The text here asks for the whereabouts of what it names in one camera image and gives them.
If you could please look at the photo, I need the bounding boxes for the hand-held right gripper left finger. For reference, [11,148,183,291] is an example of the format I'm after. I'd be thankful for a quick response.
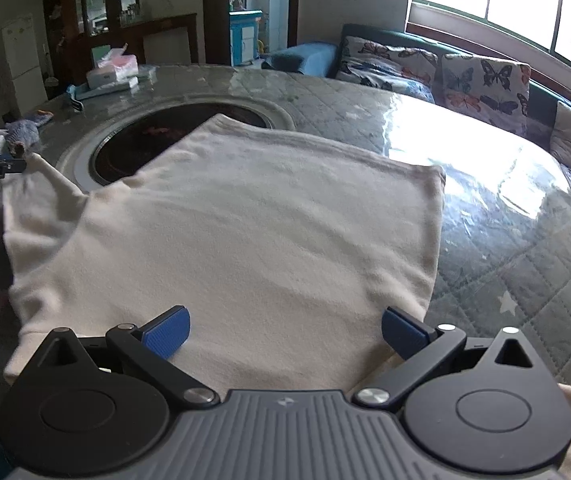
[23,305,220,408]

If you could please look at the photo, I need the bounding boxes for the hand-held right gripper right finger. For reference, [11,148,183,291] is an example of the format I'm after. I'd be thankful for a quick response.
[355,306,550,412]

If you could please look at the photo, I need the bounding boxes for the white long-sleeved top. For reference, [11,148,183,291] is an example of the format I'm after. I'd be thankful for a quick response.
[2,114,447,395]

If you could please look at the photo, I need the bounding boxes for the blue patterned cloth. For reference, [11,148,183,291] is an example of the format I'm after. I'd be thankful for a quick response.
[4,110,54,155]

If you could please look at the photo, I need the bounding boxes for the white refrigerator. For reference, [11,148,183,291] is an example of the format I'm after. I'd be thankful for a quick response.
[2,12,49,117]

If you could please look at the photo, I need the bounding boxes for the blue flat packet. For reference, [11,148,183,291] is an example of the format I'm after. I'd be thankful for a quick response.
[68,78,157,111]

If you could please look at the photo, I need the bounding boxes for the round recessed table stove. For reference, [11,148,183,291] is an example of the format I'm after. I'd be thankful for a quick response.
[58,91,293,196]

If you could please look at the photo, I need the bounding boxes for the white box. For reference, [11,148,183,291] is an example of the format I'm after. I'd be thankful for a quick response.
[86,67,139,92]

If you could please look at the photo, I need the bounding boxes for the pink tissue pack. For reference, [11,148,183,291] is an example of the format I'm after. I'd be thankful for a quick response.
[96,44,139,73]

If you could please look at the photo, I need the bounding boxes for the dark wooden cabinet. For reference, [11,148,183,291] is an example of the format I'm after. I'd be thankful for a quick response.
[40,0,199,87]

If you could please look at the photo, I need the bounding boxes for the dark wooden chair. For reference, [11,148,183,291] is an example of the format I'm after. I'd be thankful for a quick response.
[137,12,200,67]

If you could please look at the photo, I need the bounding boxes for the flat butterfly print cushion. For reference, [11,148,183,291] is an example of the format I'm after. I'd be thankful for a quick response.
[335,57,437,105]

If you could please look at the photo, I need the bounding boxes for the large butterfly print pillow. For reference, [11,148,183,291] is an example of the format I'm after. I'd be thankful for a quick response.
[440,53,532,136]

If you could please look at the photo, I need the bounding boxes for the light blue small cabinet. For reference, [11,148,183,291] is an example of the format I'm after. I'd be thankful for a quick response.
[230,9,262,66]

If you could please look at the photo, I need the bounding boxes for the blue sofa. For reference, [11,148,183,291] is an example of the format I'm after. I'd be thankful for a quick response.
[260,24,571,241]

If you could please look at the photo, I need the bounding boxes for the window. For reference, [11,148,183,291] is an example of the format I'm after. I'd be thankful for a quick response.
[405,0,571,92]

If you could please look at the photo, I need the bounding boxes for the dark wooden door frame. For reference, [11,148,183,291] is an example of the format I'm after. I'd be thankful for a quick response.
[203,0,300,67]

